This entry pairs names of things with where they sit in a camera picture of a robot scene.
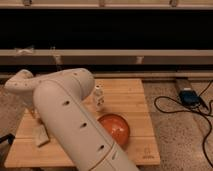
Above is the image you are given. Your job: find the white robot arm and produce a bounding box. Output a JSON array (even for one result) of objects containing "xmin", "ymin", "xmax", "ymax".
[{"xmin": 5, "ymin": 68, "xmax": 139, "ymax": 171}]

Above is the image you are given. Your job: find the orange ceramic bowl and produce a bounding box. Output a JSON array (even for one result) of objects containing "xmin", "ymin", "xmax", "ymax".
[{"xmin": 98, "ymin": 114, "xmax": 130, "ymax": 148}]

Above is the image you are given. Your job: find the small white bottle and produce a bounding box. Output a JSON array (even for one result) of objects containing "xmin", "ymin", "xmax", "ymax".
[{"xmin": 93, "ymin": 85, "xmax": 104, "ymax": 111}]

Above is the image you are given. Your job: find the wooden board table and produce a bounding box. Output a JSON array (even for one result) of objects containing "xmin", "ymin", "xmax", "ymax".
[{"xmin": 4, "ymin": 79, "xmax": 160, "ymax": 168}]

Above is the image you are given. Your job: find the beige sponge block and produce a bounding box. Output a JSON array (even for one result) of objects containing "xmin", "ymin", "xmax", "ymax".
[{"xmin": 34, "ymin": 125, "xmax": 49, "ymax": 147}]

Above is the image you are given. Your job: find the blue power adapter box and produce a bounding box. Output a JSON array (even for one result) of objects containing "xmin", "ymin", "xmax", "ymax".
[{"xmin": 179, "ymin": 90, "xmax": 200, "ymax": 106}]

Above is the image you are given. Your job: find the black object at left edge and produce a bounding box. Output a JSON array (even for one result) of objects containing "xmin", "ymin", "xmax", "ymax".
[{"xmin": 0, "ymin": 134, "xmax": 15, "ymax": 144}]

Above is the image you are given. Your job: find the black cable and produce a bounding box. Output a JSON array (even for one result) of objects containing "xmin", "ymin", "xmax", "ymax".
[{"xmin": 153, "ymin": 79, "xmax": 213, "ymax": 168}]

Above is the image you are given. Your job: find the grey horizontal rail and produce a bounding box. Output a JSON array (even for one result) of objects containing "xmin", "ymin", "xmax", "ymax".
[{"xmin": 0, "ymin": 49, "xmax": 213, "ymax": 66}]

